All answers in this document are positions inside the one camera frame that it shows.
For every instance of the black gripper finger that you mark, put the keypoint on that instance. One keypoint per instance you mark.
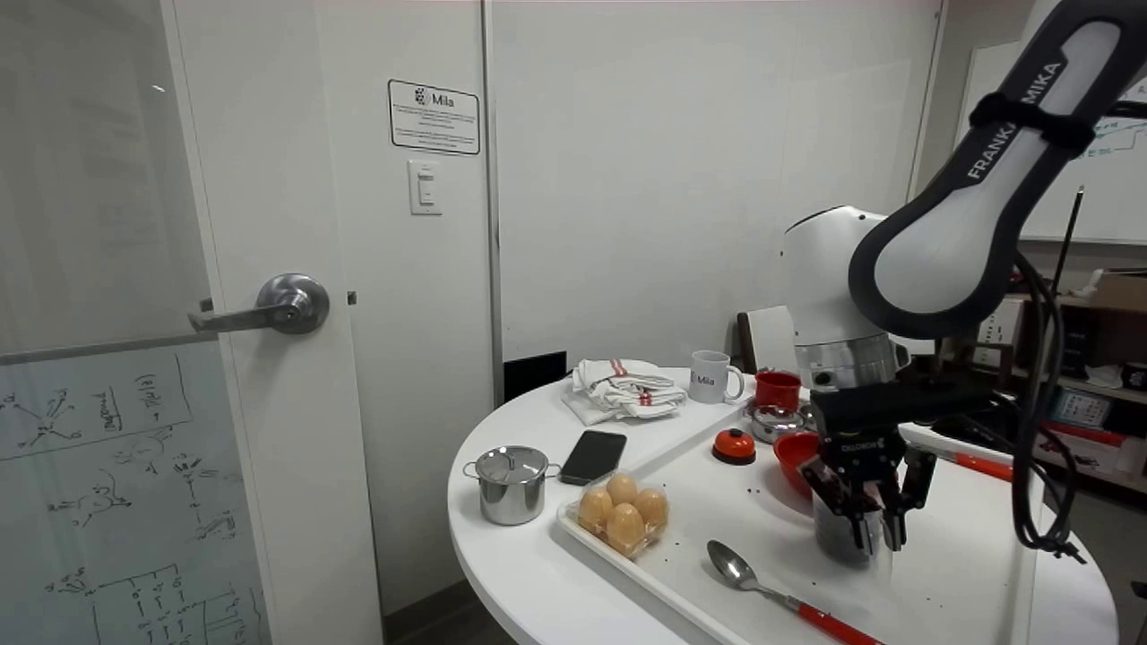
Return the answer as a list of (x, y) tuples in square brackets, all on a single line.
[(833, 488), (918, 486)]

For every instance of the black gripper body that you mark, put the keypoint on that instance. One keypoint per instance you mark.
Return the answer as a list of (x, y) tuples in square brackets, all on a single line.
[(864, 424)]

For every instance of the clear mug with coffee beans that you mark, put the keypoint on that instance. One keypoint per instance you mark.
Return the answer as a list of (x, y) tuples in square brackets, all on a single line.
[(845, 541)]

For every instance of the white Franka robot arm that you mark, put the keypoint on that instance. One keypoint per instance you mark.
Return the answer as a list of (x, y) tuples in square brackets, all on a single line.
[(954, 237)]

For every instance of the red bowl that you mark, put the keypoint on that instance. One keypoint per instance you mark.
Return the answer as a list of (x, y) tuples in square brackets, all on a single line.
[(794, 461)]

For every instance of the red mug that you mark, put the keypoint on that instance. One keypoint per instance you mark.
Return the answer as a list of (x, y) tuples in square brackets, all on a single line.
[(776, 387)]

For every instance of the white mug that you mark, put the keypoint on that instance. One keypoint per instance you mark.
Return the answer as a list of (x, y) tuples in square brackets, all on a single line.
[(711, 377)]

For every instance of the small orange round timer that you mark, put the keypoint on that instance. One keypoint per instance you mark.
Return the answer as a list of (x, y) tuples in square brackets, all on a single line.
[(734, 444)]

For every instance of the white plastic tray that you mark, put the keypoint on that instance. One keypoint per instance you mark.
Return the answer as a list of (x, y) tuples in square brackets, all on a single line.
[(717, 504)]

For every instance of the clear pack of brown eggs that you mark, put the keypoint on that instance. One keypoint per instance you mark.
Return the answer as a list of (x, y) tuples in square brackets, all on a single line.
[(620, 516)]

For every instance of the cluttered storage shelf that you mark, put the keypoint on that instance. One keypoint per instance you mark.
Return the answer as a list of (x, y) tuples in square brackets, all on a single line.
[(1104, 360)]

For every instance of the black smartphone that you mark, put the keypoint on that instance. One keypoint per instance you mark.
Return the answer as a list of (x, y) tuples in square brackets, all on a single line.
[(592, 456)]

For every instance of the black box behind table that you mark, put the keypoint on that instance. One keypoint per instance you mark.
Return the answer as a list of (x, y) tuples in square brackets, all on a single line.
[(534, 372)]

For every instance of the small steel pot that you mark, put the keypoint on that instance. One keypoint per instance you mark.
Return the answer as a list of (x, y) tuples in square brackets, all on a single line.
[(512, 488)]

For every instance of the white door with glass panel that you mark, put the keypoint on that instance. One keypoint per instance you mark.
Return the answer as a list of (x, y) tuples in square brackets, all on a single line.
[(119, 360)]

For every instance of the white light switch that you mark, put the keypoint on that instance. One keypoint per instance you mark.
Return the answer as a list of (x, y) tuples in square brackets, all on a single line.
[(426, 187)]

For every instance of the white wall sign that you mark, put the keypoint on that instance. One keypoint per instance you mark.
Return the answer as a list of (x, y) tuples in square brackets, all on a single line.
[(435, 117)]

